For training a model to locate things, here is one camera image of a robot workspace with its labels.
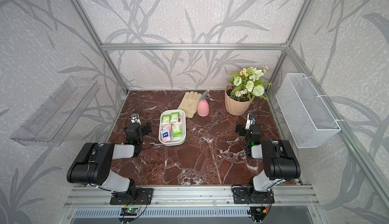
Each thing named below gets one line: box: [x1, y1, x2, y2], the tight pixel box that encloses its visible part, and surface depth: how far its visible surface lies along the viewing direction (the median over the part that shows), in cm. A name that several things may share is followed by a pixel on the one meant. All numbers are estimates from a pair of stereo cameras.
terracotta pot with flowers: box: [224, 65, 273, 117], surface depth 88 cm
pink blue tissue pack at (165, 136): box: [160, 128, 171, 143], surface depth 91 cm
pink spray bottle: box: [197, 89, 211, 118], surface depth 102 cm
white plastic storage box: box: [158, 109, 187, 146], surface depth 98 cm
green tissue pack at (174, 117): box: [170, 112, 180, 123], surface depth 99 cm
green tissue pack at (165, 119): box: [161, 114, 172, 126], surface depth 98 cm
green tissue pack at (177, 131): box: [172, 124, 183, 138], surface depth 93 cm
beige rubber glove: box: [177, 91, 202, 119], surface depth 115 cm
